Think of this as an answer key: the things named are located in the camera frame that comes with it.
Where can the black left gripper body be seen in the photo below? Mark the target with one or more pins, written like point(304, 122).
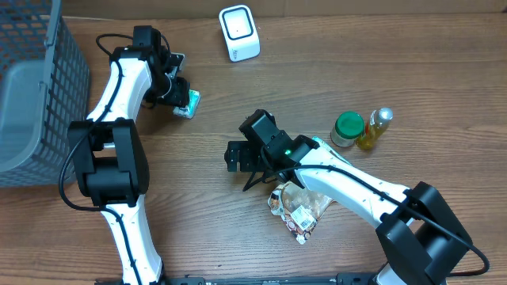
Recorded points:
point(181, 93)

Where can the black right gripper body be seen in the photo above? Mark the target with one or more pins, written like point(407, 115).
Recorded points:
point(256, 161)

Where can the small teal tissue pack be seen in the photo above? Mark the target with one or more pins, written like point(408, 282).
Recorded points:
point(189, 110)

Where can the beige bread snack bag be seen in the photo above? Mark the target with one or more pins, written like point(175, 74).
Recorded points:
point(300, 209)

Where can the teal wipes packet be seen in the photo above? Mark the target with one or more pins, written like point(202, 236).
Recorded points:
point(326, 146)

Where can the green lid jar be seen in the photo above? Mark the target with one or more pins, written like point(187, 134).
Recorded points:
point(347, 128)

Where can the yellow oil bottle silver cap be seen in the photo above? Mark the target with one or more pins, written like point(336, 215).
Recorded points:
point(378, 123)

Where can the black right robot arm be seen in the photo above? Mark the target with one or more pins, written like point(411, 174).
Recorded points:
point(420, 235)

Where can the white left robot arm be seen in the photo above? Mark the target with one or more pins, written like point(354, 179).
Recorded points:
point(109, 161)

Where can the white barcode scanner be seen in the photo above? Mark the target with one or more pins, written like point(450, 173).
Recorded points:
point(240, 33)

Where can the dark grey plastic basket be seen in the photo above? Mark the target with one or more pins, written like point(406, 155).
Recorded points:
point(45, 85)

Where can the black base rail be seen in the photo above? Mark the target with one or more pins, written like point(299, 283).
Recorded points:
point(351, 278)

